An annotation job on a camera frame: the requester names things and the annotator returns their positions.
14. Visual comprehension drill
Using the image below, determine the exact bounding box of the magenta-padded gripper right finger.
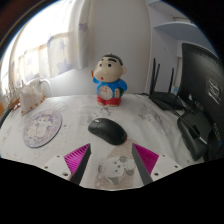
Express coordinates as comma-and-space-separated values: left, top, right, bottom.
131, 142, 184, 186

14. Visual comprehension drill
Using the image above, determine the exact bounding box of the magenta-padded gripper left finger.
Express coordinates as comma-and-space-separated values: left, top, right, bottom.
42, 143, 92, 186

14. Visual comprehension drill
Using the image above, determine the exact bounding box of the black computer mouse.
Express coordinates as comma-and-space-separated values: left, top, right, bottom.
87, 117, 128, 146

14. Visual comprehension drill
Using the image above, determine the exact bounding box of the round purple printed mouse pad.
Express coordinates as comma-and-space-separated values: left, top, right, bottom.
22, 109, 63, 149

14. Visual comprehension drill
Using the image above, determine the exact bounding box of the white cartoon-print tablecloth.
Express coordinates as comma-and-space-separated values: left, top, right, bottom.
0, 93, 206, 191

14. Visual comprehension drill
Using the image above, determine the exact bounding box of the black router with antennas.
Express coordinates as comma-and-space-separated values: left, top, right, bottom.
148, 57, 188, 111

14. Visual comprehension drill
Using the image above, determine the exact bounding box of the white curved metal tube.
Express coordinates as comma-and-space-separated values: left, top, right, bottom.
37, 77, 53, 98

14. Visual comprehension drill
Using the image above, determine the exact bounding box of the cartoon boy figure clock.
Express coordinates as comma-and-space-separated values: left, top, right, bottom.
90, 53, 129, 108

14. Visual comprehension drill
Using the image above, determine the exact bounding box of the wooden model sailing ship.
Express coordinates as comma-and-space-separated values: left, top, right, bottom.
4, 89, 21, 111

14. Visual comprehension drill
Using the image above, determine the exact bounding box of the black computer monitor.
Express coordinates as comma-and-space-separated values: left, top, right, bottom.
181, 42, 224, 162

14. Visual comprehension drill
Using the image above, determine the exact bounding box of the white star-print curtain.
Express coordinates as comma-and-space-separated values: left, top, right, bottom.
8, 0, 92, 88

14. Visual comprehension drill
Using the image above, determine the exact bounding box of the white wall shelf unit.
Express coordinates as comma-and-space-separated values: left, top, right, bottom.
152, 20, 214, 51

